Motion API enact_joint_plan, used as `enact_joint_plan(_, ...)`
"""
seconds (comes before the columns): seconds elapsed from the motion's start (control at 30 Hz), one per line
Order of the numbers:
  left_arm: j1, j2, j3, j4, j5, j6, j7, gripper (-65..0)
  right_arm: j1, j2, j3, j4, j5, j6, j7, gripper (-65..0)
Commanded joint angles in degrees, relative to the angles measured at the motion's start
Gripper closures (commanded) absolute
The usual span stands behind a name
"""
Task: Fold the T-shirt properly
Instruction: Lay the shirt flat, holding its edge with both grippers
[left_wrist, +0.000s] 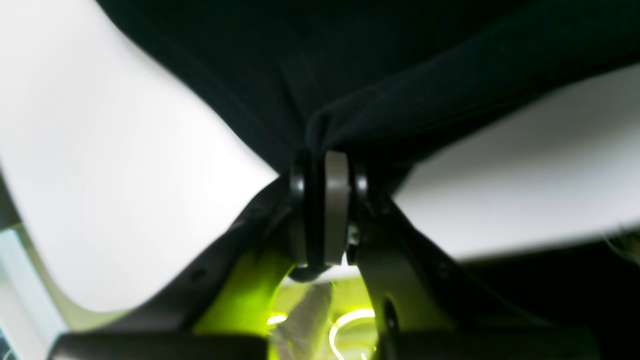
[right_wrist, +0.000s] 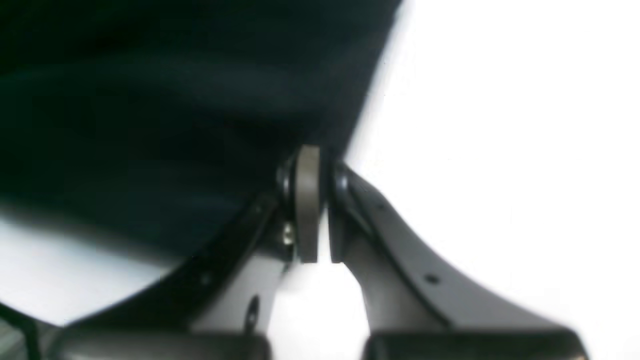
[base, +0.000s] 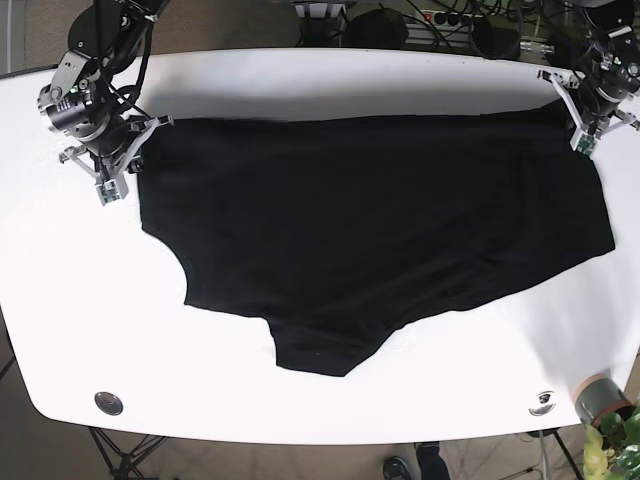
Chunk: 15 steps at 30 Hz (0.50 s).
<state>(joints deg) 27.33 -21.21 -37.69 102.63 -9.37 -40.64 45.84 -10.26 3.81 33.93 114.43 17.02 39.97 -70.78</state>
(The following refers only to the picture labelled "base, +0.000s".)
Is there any plain black T-shirt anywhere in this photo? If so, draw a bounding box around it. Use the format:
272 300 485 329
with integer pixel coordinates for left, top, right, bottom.
137 103 615 377

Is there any silver table grommet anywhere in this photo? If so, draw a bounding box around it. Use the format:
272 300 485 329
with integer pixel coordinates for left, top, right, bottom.
528 390 557 417
94 392 124 416

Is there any grey plant pot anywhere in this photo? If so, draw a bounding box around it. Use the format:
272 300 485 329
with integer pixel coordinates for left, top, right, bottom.
572 374 634 427

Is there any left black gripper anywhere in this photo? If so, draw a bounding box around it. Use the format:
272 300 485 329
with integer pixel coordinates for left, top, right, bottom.
537 53 639 157

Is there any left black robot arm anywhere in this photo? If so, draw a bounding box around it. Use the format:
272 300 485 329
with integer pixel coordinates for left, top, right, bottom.
537 1 639 157

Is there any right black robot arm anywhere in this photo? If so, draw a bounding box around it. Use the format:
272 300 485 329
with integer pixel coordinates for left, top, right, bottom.
37 1 173 204

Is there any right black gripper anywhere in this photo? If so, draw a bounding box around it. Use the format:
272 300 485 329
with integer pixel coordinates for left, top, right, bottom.
60 116 174 206

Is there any green potted plant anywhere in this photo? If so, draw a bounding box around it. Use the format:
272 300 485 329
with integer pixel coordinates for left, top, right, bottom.
583 408 639 480

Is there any left silver table grommet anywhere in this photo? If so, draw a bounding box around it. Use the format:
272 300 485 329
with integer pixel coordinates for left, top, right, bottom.
94 392 124 416

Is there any right silver table grommet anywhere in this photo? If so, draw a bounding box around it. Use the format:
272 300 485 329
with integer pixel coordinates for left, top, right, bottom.
528 390 557 417

